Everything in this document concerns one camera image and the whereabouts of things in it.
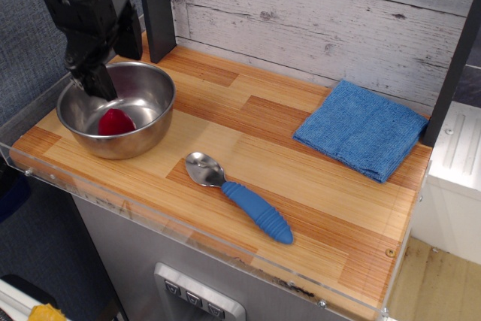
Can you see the stainless steel bowl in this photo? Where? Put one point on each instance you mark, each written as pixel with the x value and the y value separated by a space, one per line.
pixel 146 93

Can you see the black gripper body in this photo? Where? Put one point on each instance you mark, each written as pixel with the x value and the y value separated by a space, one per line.
pixel 90 27

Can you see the dark grey left post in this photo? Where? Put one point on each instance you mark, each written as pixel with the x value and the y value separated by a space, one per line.
pixel 159 24

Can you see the red toy strawberry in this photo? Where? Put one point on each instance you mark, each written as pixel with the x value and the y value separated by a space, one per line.
pixel 115 122

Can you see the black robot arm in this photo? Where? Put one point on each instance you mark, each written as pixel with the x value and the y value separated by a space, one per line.
pixel 94 29

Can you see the clear acrylic guard rail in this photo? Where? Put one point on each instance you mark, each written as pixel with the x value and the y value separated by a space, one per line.
pixel 349 231

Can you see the yellow black object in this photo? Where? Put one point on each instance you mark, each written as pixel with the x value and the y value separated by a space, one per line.
pixel 46 312

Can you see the folded blue rag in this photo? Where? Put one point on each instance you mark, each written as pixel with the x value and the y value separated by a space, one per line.
pixel 370 134

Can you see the white side cabinet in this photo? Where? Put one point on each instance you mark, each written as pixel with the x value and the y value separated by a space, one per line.
pixel 448 214

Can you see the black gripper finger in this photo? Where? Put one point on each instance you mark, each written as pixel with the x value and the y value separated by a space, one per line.
pixel 95 81
pixel 129 39

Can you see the blue handled metal spoon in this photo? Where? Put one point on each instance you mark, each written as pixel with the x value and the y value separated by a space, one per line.
pixel 205 171

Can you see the dark grey right post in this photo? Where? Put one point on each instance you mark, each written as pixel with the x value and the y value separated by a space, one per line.
pixel 453 75

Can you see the stainless steel cabinet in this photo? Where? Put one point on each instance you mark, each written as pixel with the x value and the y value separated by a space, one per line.
pixel 130 246

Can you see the silver button control panel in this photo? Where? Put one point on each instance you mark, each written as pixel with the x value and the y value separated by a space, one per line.
pixel 185 298

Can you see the dark grey post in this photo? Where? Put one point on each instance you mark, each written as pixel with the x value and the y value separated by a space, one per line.
pixel 453 75
pixel 159 24

